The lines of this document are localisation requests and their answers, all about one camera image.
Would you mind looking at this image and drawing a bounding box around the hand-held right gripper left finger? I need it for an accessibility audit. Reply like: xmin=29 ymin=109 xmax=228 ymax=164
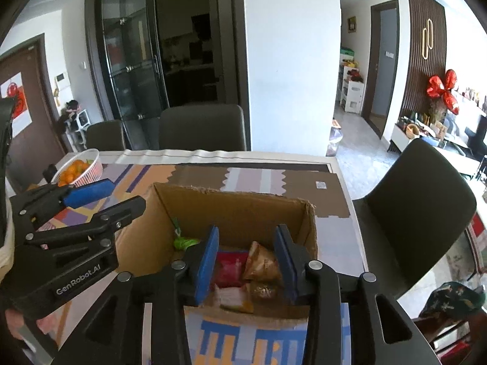
xmin=51 ymin=225 xmax=220 ymax=365

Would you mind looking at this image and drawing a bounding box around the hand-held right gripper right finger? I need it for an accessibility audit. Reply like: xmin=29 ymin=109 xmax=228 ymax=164
xmin=275 ymin=224 xmax=444 ymax=365

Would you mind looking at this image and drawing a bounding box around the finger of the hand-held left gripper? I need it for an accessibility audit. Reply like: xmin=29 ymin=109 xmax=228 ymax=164
xmin=9 ymin=180 xmax=115 ymax=233
xmin=25 ymin=196 xmax=147 ymax=250

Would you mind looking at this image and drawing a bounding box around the tan paper snack bag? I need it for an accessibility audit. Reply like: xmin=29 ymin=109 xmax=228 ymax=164
xmin=243 ymin=241 xmax=284 ymax=284

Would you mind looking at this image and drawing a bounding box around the green lollipop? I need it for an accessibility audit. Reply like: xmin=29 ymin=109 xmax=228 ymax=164
xmin=173 ymin=217 xmax=200 ymax=251

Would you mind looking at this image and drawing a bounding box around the brown cardboard box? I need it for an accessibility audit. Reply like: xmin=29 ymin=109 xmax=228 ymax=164
xmin=114 ymin=182 xmax=318 ymax=320

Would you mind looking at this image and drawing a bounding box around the white and pink fruit basket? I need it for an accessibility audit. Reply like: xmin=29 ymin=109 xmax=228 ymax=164
xmin=51 ymin=148 xmax=103 ymax=188

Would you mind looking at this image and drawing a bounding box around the pile of oranges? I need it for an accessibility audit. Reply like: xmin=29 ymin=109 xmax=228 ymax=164
xmin=59 ymin=159 xmax=92 ymax=183

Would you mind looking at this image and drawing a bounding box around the red and white door poster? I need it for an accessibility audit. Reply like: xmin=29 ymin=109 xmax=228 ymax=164
xmin=0 ymin=72 xmax=33 ymax=137

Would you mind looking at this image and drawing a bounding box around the large dark dining chair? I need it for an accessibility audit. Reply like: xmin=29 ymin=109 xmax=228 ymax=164
xmin=352 ymin=138 xmax=477 ymax=301

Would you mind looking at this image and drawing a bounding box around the black glass sliding door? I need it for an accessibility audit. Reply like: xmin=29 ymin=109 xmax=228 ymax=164
xmin=84 ymin=0 xmax=248 ymax=149

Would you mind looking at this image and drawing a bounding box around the brown wooden chair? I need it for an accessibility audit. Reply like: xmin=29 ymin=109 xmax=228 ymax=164
xmin=415 ymin=304 xmax=487 ymax=363

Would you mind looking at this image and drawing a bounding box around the dark green patterned cloth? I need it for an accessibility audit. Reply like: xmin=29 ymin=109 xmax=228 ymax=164
xmin=420 ymin=281 xmax=485 ymax=320

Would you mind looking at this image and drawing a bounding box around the white storage shelf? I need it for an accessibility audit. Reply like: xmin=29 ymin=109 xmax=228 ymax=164
xmin=338 ymin=47 xmax=366 ymax=114

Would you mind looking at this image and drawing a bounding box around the grey interior door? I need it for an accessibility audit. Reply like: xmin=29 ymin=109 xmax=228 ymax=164
xmin=361 ymin=0 xmax=400 ymax=139

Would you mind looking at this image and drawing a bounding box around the red bow balloon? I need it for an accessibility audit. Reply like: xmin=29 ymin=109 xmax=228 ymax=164
xmin=426 ymin=69 xmax=460 ymax=115

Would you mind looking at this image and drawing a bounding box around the dark slatted wall panel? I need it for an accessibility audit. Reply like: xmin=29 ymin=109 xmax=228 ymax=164
xmin=396 ymin=0 xmax=447 ymax=122

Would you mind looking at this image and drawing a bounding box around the gold wall ornament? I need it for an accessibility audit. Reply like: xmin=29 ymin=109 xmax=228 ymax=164
xmin=422 ymin=19 xmax=435 ymax=61

